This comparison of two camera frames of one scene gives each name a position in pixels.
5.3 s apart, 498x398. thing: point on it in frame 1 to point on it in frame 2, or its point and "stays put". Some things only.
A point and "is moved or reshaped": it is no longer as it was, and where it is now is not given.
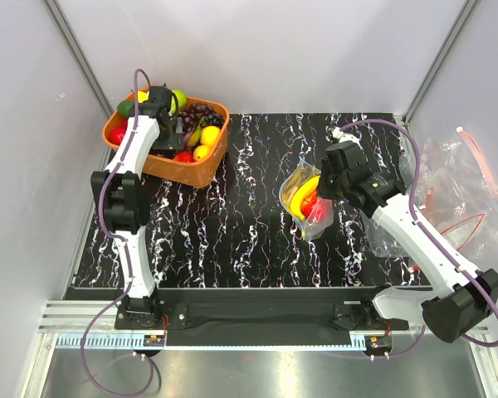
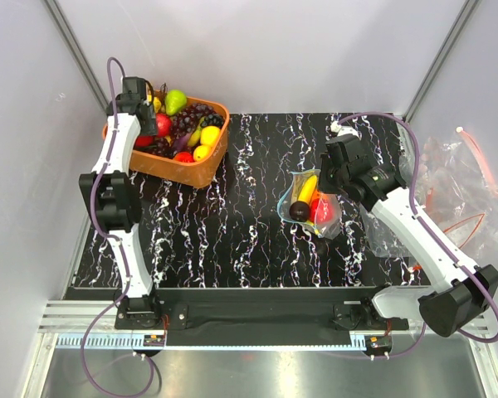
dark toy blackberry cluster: (212, 120) stays put
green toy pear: (178, 100) stays put
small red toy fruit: (184, 157) stays put
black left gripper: (174, 142) to (151, 128)
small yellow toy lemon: (201, 152) stays put
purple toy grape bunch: (192, 113) stays put
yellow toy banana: (300, 191) is moved or reshaped
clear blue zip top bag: (300, 194) is moved or reshaped
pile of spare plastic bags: (456, 189) stays put
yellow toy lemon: (210, 134) stays put
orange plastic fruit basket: (198, 174) stays put
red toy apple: (312, 206) to (321, 211)
